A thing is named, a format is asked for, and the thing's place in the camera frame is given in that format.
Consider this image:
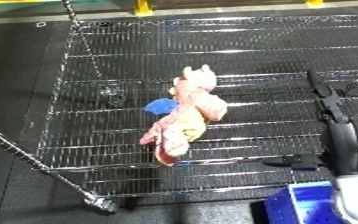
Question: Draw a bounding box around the pink soft toy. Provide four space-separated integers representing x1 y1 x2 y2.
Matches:
138 64 231 168

